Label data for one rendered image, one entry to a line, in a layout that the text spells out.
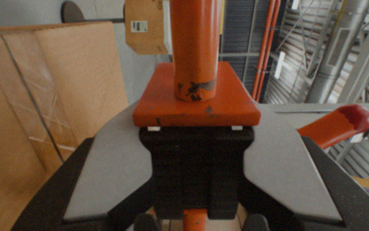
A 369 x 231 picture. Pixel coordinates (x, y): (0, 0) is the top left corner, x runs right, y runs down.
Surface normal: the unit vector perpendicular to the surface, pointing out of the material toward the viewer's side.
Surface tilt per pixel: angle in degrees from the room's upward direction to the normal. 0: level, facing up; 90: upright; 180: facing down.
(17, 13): 0
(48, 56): 0
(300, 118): 90
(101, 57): 0
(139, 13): 90
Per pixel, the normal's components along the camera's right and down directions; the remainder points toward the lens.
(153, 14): -0.03, 0.06
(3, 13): 1.00, -0.01
